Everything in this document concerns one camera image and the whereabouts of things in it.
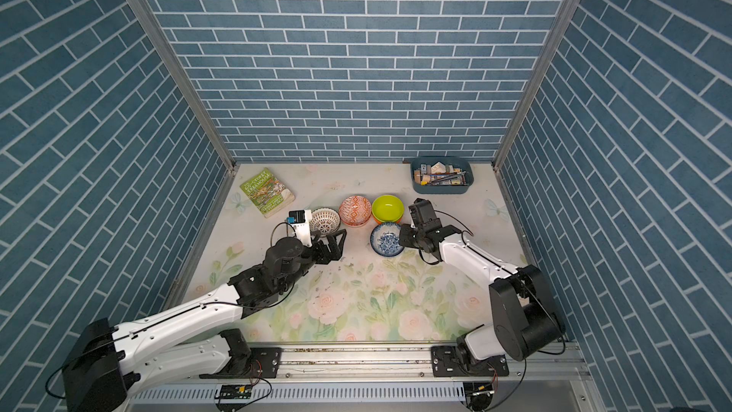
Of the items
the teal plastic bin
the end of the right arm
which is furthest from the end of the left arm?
the teal plastic bin

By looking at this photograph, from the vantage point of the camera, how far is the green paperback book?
1.06m

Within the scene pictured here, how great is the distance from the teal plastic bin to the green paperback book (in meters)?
0.51
